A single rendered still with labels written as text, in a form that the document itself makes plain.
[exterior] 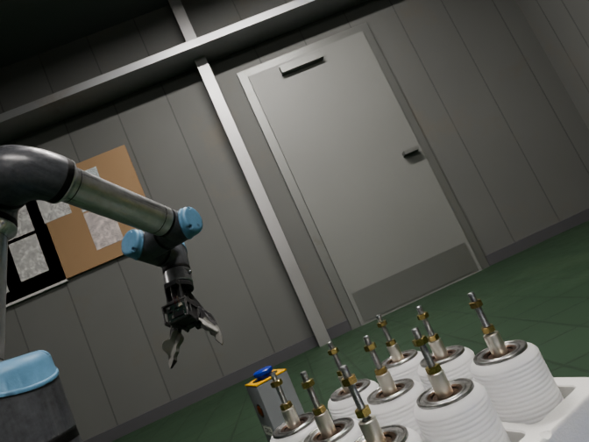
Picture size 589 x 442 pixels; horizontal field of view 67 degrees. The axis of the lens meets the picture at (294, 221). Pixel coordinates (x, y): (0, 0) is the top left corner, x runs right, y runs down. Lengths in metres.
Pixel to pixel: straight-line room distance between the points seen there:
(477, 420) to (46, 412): 0.56
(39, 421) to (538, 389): 0.66
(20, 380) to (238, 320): 2.69
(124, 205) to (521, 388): 0.81
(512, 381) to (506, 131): 3.40
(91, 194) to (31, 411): 0.44
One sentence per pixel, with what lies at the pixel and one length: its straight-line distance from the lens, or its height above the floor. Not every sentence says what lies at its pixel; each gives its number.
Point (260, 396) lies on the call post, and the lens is 0.91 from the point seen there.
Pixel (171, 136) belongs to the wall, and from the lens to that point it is 3.65.
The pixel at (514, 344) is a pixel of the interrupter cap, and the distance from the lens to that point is 0.72.
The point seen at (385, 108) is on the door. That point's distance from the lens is 3.67.
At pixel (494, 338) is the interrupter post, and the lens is 0.69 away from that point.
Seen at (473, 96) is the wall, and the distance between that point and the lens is 3.99.
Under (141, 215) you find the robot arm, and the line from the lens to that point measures 1.06.
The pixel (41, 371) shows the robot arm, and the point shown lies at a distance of 0.76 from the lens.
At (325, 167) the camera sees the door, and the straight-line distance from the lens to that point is 3.43.
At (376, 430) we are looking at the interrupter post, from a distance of 0.56.
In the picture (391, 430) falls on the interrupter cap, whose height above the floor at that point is 0.25.
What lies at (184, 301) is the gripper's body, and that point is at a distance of 1.17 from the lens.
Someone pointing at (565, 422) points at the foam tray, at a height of 0.18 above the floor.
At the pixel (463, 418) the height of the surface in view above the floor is 0.23.
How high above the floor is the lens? 0.45
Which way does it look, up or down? 8 degrees up
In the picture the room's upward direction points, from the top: 24 degrees counter-clockwise
